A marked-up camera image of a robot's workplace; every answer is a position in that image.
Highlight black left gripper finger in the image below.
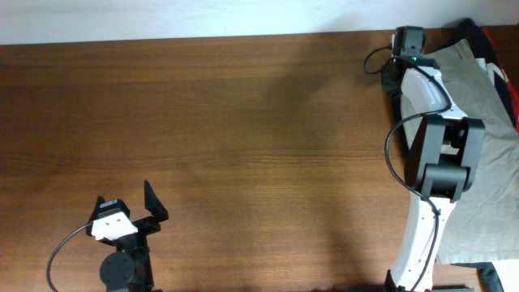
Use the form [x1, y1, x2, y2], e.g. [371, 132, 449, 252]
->
[86, 195, 105, 236]
[144, 180, 169, 222]

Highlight khaki shorts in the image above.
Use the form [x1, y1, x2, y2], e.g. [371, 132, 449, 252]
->
[429, 40, 518, 264]

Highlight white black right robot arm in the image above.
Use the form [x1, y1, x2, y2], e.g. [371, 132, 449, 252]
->
[383, 56, 485, 291]

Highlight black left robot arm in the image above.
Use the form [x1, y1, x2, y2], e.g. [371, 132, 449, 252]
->
[86, 181, 169, 292]

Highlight black red printed t-shirt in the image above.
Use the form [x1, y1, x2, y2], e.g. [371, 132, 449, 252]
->
[433, 19, 518, 131]

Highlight white cloth corner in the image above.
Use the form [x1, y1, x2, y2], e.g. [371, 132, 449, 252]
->
[492, 259, 519, 292]

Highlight black right camera cable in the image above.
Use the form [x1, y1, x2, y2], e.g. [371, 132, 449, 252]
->
[362, 44, 453, 292]

